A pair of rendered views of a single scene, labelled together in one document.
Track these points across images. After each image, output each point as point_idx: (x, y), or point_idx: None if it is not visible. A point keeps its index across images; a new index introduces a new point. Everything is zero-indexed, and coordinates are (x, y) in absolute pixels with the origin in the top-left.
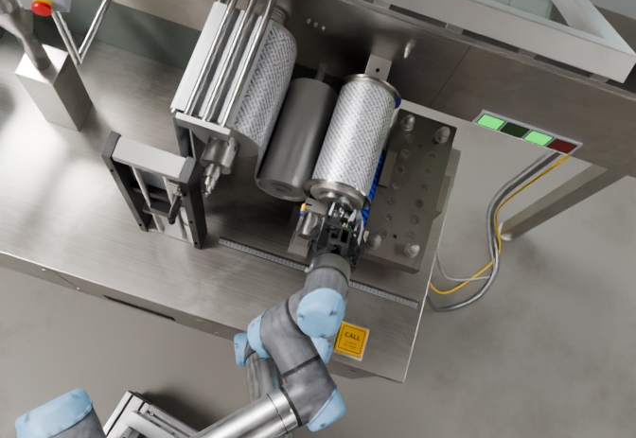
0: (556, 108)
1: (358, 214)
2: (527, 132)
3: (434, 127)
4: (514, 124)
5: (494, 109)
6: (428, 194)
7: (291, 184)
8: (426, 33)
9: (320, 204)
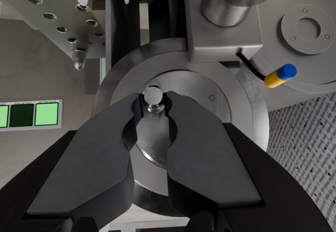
0: (4, 175)
1: None
2: (9, 119)
3: (90, 55)
4: (25, 126)
5: (52, 135)
6: (35, 12)
7: (299, 90)
8: (148, 215)
9: (211, 58)
